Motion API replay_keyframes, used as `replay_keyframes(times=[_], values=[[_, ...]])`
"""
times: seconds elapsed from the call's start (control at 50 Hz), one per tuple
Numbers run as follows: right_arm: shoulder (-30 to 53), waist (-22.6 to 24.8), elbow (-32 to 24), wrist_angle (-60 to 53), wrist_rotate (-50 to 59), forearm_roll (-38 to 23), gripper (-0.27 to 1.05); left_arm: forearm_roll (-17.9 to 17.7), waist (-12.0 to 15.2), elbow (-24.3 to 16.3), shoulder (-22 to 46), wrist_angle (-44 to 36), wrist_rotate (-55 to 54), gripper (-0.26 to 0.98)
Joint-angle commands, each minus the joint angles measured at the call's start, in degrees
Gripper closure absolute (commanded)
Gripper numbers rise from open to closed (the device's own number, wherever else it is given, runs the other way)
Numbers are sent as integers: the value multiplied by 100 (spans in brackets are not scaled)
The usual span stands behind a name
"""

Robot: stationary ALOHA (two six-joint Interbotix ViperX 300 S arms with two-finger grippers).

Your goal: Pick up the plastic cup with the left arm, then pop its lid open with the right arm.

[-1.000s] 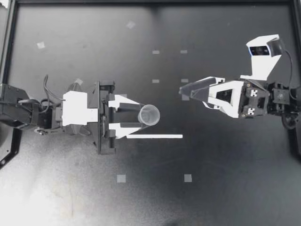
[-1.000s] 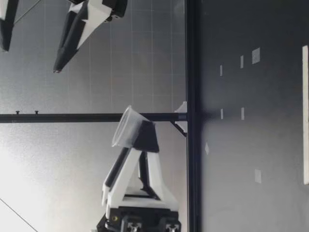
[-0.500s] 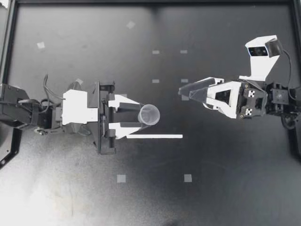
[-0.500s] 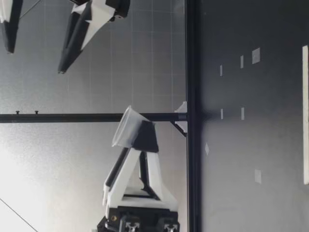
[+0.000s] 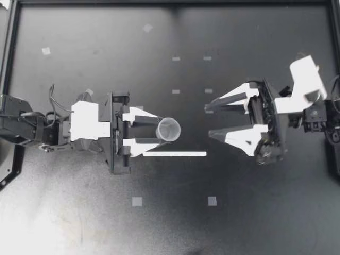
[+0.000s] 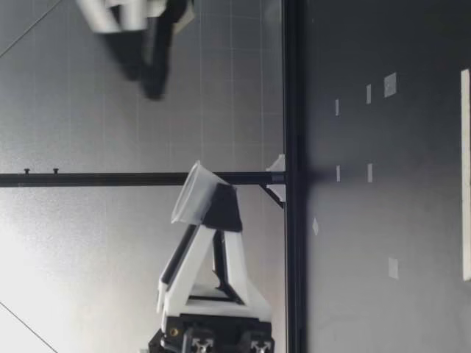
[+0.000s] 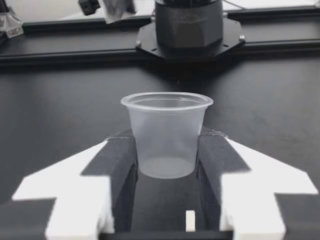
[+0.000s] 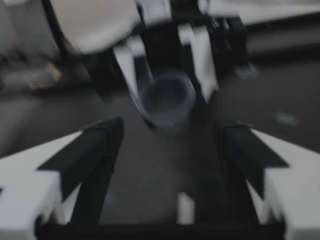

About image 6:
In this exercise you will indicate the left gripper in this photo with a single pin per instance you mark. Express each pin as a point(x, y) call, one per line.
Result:
point(176, 331)

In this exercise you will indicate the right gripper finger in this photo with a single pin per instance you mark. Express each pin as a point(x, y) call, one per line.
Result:
point(154, 66)

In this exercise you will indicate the small clear plastic cup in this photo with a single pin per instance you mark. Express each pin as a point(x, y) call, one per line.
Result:
point(191, 198)

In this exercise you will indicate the white corner bracket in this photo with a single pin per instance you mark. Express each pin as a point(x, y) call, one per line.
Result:
point(279, 163)
point(277, 191)

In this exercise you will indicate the black frame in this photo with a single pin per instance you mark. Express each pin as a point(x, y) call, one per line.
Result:
point(294, 110)

